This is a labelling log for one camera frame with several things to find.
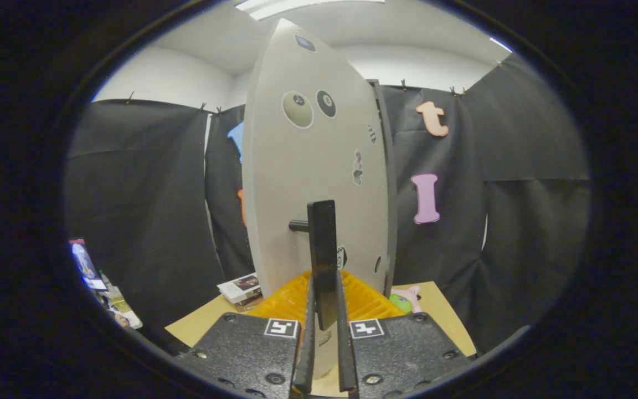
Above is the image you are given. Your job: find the large ceiling light panel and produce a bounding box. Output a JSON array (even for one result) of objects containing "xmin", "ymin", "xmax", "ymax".
[{"xmin": 236, "ymin": 0, "xmax": 386, "ymax": 21}]

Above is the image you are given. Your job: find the grey shoe cabinet door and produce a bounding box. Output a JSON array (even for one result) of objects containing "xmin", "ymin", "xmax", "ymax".
[{"xmin": 241, "ymin": 18, "xmax": 392, "ymax": 380}]

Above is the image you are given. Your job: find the tan cardboard floor sheet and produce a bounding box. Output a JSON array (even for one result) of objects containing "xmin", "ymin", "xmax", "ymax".
[{"xmin": 165, "ymin": 281, "xmax": 477, "ymax": 397}]

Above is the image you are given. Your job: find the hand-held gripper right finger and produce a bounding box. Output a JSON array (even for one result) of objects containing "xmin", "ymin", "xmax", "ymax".
[{"xmin": 335, "ymin": 270, "xmax": 472, "ymax": 399}]

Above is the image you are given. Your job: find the stack of books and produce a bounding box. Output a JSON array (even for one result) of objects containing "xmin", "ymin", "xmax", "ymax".
[{"xmin": 217, "ymin": 273, "xmax": 264, "ymax": 311}]

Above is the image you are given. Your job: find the black backdrop cloth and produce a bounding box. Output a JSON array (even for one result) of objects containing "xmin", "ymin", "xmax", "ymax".
[{"xmin": 64, "ymin": 53, "xmax": 591, "ymax": 355}]

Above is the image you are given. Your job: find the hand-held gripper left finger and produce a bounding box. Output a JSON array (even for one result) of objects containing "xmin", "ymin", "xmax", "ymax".
[{"xmin": 178, "ymin": 270, "xmax": 317, "ymax": 399}]

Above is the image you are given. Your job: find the pink and green plush toy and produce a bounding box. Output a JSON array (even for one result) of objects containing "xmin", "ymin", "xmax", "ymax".
[{"xmin": 389, "ymin": 285, "xmax": 423, "ymax": 314}]

